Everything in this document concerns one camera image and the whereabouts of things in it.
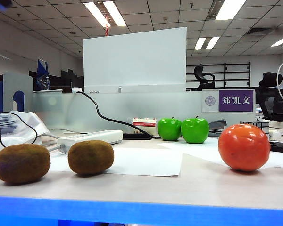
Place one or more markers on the black shelf rack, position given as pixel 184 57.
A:
pixel 238 64

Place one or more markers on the stack of papers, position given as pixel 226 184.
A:
pixel 4 124

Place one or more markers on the white monitor back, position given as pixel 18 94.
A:
pixel 134 61

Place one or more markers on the silver mirror cube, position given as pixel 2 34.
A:
pixel 264 126

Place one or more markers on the green plastic apple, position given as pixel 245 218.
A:
pixel 169 129
pixel 195 130

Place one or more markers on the brown fuzzy kiwi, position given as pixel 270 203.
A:
pixel 90 157
pixel 21 164

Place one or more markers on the white plastic bag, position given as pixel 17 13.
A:
pixel 30 122

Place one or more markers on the small red white box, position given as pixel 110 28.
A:
pixel 143 122

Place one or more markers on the orange red persimmon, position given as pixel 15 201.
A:
pixel 244 148

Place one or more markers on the white power strip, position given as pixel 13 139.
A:
pixel 94 136

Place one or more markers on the white eraser packet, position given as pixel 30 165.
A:
pixel 274 135

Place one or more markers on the grey file holder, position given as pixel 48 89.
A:
pixel 16 81

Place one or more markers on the white paper sheet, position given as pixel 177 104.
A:
pixel 198 153
pixel 143 162

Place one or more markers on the black background monitor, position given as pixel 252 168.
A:
pixel 72 80

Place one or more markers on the frosted glass desk partition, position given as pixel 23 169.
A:
pixel 155 103

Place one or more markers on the black flat pad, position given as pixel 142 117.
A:
pixel 134 136

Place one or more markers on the black mesh office chair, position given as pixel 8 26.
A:
pixel 271 101

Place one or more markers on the grey stapler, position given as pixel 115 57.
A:
pixel 217 124

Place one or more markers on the purple white name plate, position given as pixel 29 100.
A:
pixel 235 100

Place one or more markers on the blue crystal trophy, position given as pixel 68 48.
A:
pixel 42 70

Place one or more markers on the black smartphone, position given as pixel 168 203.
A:
pixel 281 147

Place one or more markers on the red hanging ornament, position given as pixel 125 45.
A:
pixel 107 30

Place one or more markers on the white power adapter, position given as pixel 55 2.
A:
pixel 76 90

